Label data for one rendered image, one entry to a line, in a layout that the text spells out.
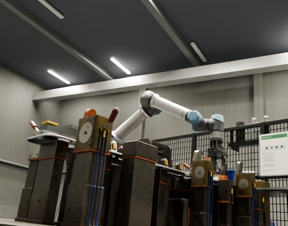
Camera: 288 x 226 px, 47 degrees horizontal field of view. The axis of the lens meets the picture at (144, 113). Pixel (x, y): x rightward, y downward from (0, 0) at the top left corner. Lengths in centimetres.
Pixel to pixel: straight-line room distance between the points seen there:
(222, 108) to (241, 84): 107
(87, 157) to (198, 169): 66
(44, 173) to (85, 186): 23
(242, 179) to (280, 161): 67
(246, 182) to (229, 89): 1054
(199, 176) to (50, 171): 70
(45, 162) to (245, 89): 1115
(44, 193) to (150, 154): 41
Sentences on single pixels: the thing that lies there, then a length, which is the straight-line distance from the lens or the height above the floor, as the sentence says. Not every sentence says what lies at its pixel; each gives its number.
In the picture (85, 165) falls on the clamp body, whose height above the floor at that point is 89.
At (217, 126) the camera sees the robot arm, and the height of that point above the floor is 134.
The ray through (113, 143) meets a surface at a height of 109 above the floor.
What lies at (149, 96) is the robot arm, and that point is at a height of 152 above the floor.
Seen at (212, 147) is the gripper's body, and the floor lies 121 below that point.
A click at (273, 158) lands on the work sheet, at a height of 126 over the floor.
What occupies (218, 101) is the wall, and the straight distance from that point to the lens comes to 1226.
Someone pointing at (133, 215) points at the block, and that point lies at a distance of 124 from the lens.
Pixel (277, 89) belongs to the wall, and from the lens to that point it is 1195.
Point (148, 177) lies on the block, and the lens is 129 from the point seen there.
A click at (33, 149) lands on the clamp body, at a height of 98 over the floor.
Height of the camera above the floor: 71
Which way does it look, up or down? 19 degrees up
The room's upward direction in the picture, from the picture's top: 6 degrees clockwise
